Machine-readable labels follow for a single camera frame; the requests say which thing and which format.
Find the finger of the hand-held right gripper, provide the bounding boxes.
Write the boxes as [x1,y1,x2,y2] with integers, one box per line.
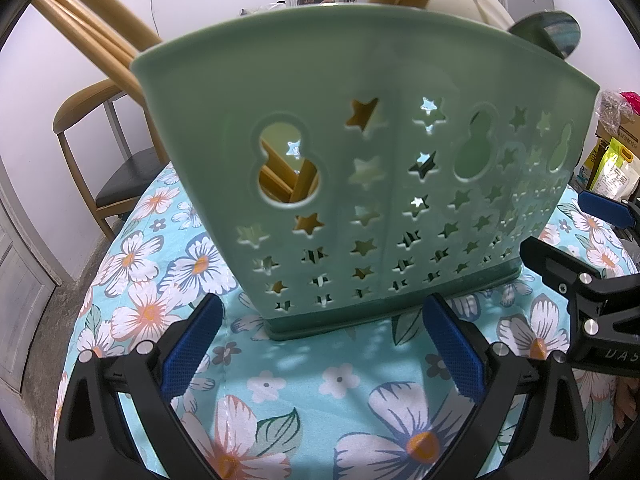
[579,190,640,231]
[520,237,640,356]

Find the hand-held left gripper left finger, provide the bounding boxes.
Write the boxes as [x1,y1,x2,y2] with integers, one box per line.
[54,292,226,480]

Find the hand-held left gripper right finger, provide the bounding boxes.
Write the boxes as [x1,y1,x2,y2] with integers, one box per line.
[422,292,599,480]

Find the small metal spoon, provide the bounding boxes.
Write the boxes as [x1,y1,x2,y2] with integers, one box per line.
[510,10,583,59]

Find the white scalloped rice paddle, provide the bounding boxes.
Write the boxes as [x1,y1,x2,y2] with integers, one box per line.
[467,0,516,32]

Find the green plastic utensil holder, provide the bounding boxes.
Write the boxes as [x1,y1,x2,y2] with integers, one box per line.
[130,1,602,344]

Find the yellow green package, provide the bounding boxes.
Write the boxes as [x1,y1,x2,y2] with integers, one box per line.
[575,137,640,206]

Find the cardboard box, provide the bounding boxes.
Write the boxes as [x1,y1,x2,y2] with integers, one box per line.
[595,119,640,161]

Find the clear plastic bag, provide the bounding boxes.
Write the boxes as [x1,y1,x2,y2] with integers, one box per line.
[599,89,628,126]

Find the blue floral tablecloth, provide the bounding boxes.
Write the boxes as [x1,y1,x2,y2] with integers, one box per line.
[55,160,636,480]

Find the wooden chair black seat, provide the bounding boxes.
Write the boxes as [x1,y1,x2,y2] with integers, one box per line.
[52,75,173,241]

